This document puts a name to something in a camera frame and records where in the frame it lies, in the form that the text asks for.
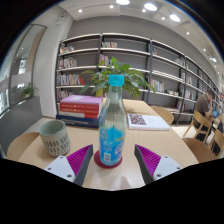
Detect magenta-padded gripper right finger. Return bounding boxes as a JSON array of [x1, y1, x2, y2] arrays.
[[134, 143, 184, 185]]

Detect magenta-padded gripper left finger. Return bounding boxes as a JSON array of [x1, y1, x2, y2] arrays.
[[43, 143, 94, 187]]

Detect clear bottle with blue cap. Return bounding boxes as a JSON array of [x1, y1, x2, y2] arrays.
[[98, 74, 128, 167]]

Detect grey patterned ceramic mug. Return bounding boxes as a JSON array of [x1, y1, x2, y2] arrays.
[[39, 119, 72, 158]]

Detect flat round red coaster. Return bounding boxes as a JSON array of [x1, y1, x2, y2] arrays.
[[93, 149, 123, 170]]

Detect light wooden chair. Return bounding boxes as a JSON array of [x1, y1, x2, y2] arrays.
[[149, 105, 175, 126], [181, 137, 210, 161], [209, 128, 224, 158], [182, 109, 214, 141], [6, 131, 41, 162]]

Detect white book with patterned cover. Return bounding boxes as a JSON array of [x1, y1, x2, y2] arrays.
[[127, 113, 171, 132]]

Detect dark blue book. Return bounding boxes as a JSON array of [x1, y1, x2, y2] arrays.
[[55, 114, 101, 129]]

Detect pink book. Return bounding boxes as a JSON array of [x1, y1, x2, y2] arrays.
[[59, 94, 104, 106]]

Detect person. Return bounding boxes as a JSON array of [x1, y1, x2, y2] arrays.
[[193, 90, 216, 143]]

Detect small green ledge plant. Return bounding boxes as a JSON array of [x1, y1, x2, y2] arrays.
[[18, 82, 40, 101]]

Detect green potted plant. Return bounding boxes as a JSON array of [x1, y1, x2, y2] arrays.
[[79, 56, 156, 100]]

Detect grey shelf unit with books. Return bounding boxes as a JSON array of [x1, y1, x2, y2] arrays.
[[54, 32, 224, 126]]

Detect round ceiling lights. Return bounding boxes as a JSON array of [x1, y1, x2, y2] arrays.
[[78, 0, 218, 63]]

